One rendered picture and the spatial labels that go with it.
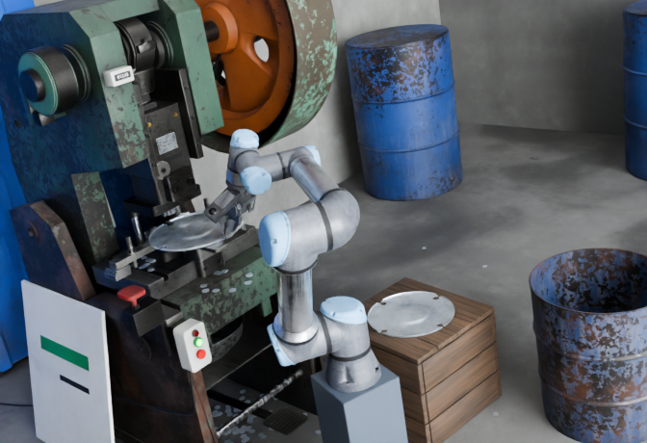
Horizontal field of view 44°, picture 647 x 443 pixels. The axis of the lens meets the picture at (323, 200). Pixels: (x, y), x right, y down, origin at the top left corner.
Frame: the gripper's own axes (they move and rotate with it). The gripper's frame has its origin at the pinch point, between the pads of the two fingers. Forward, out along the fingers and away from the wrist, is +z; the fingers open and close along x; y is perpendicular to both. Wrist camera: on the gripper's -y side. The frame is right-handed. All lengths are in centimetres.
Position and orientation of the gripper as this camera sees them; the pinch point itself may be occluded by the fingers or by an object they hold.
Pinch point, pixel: (224, 235)
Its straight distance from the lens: 242.1
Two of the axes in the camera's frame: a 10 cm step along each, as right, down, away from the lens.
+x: -7.6, -5.0, 4.2
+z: -1.9, 7.8, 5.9
